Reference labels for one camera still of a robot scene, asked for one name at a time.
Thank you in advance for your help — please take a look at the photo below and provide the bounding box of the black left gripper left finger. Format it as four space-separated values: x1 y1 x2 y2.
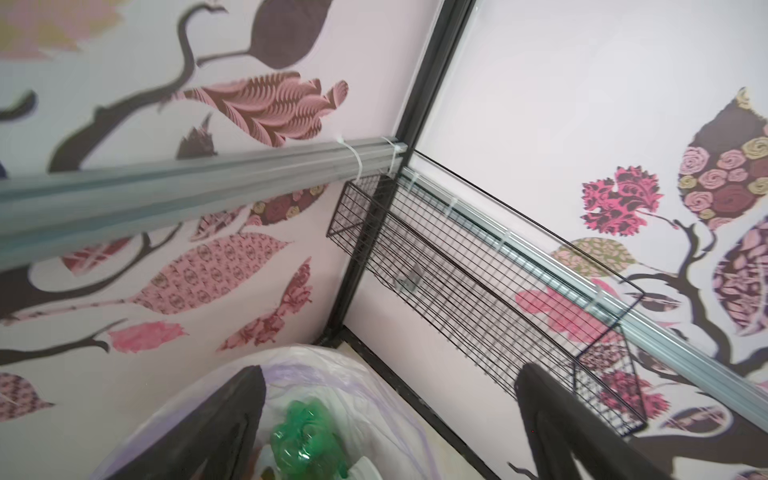
108 366 267 479

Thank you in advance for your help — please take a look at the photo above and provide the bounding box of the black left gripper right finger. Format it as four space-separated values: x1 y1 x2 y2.
514 363 669 479

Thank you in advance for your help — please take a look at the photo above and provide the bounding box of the white bin with pink liner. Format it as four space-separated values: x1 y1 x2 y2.
91 345 441 479

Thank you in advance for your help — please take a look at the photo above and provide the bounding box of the black wire basket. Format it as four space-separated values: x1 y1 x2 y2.
327 169 650 436

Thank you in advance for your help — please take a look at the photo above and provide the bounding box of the green Sprite bottle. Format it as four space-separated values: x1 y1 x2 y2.
270 398 349 480

